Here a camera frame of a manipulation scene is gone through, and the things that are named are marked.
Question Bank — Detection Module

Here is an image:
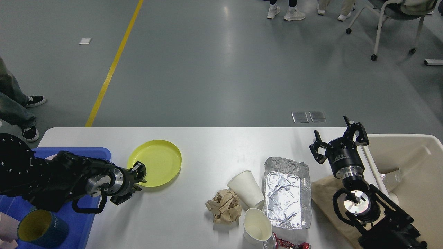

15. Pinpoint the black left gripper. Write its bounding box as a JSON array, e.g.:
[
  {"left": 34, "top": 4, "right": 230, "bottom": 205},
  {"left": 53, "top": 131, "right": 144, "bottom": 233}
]
[{"left": 84, "top": 161, "right": 147, "bottom": 205}]

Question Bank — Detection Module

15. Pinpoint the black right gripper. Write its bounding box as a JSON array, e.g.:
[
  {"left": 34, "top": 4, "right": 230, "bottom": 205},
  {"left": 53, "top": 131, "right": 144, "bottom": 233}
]
[{"left": 309, "top": 115, "right": 370, "bottom": 179}]

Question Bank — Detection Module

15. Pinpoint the yellow plate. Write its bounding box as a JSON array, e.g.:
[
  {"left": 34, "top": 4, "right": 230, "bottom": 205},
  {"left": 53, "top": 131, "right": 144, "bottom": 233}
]
[{"left": 127, "top": 140, "right": 182, "bottom": 187}]

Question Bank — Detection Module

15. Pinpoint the pink mug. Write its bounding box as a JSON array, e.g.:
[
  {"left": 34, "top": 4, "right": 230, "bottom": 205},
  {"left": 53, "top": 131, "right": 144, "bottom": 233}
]
[{"left": 0, "top": 212, "right": 19, "bottom": 249}]

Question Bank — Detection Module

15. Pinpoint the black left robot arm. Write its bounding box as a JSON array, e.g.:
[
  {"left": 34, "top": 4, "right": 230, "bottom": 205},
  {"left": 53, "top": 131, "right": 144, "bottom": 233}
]
[{"left": 0, "top": 133, "right": 147, "bottom": 214}]

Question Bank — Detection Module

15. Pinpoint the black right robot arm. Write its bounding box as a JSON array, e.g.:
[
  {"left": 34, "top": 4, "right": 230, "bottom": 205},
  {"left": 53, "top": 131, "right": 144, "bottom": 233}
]
[{"left": 309, "top": 116, "right": 428, "bottom": 249}]

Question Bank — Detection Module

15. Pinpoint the right floor socket plate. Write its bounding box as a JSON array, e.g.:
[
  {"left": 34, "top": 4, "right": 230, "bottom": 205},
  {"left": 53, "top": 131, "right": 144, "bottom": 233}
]
[{"left": 309, "top": 111, "right": 327, "bottom": 123}]

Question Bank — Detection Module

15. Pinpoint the floor socket plate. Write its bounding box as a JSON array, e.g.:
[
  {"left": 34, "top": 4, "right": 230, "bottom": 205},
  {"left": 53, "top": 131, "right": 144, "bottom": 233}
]
[
  {"left": 291, "top": 112, "right": 309, "bottom": 123},
  {"left": 309, "top": 111, "right": 327, "bottom": 123}
]

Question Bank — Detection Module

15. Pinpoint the brown paper bag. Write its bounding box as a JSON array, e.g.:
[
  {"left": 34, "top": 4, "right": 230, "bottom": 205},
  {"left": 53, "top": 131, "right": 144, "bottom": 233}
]
[{"left": 311, "top": 175, "right": 362, "bottom": 249}]

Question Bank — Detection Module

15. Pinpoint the left floor socket plate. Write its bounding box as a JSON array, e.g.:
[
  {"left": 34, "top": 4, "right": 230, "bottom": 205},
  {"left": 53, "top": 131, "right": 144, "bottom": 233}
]
[{"left": 291, "top": 112, "right": 309, "bottom": 123}]

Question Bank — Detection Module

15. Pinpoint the aluminium foil tray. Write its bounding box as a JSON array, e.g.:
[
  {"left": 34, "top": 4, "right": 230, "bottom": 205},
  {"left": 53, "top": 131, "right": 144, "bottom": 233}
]
[{"left": 263, "top": 157, "right": 312, "bottom": 230}]

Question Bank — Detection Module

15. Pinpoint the beige plastic bin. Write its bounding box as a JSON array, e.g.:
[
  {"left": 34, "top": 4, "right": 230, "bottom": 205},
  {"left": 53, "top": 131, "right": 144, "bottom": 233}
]
[{"left": 363, "top": 134, "right": 443, "bottom": 249}]

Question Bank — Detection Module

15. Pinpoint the pink plate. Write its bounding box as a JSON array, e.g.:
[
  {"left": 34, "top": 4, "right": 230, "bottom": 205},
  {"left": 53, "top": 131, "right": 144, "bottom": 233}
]
[{"left": 45, "top": 154, "right": 57, "bottom": 160}]

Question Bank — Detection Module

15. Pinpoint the crumpled brown paper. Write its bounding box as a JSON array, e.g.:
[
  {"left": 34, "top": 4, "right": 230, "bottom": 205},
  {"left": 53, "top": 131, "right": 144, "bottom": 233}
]
[{"left": 205, "top": 189, "right": 242, "bottom": 225}]

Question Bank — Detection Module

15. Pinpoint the lying white paper cup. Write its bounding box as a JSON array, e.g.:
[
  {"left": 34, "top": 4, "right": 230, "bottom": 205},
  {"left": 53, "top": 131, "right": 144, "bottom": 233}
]
[{"left": 227, "top": 170, "right": 265, "bottom": 210}]

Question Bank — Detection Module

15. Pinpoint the upright white paper cup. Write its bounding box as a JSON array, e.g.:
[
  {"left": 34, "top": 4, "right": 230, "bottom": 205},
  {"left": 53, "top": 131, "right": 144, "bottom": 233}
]
[{"left": 243, "top": 208, "right": 272, "bottom": 245}]

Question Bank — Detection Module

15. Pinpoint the white bar on floor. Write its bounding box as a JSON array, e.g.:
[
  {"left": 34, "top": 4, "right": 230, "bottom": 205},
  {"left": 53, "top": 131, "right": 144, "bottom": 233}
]
[{"left": 424, "top": 59, "right": 443, "bottom": 66}]

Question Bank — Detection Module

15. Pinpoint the person in jeans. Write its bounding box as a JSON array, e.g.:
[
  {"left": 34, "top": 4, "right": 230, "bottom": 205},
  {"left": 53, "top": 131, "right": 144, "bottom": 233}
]
[{"left": 0, "top": 58, "right": 46, "bottom": 143}]

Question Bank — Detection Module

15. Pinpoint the person in white sneakers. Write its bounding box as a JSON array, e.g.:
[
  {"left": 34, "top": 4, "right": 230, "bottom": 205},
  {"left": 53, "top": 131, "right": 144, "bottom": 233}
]
[{"left": 267, "top": 0, "right": 306, "bottom": 21}]

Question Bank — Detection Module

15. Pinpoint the person in beige trousers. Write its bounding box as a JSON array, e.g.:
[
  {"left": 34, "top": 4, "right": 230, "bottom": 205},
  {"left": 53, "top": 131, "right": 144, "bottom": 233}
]
[{"left": 317, "top": 0, "right": 356, "bottom": 22}]

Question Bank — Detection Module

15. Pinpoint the white paper on floor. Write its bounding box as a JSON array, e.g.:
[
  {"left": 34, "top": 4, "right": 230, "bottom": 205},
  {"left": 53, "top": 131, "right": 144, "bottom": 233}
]
[{"left": 79, "top": 37, "right": 92, "bottom": 45}]

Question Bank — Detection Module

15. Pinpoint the office chair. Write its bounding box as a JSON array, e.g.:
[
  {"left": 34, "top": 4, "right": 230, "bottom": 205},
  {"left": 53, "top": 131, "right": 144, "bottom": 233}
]
[{"left": 345, "top": 0, "right": 438, "bottom": 61}]

